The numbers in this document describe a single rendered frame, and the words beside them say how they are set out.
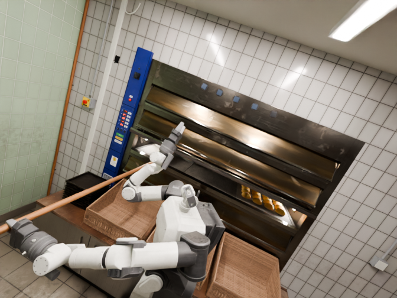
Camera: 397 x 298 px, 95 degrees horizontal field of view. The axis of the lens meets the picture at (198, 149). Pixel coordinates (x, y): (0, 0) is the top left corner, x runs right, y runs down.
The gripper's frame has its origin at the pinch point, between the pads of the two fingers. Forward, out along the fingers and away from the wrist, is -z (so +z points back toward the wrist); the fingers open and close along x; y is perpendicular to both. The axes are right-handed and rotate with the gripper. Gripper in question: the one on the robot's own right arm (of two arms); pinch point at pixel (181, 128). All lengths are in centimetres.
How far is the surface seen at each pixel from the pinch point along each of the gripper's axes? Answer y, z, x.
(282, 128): -64, -53, -42
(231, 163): -44, -8, -60
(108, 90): 101, -6, -66
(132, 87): 77, -20, -56
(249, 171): -61, -9, -59
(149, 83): 64, -31, -54
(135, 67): 81, -36, -50
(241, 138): -39, -30, -50
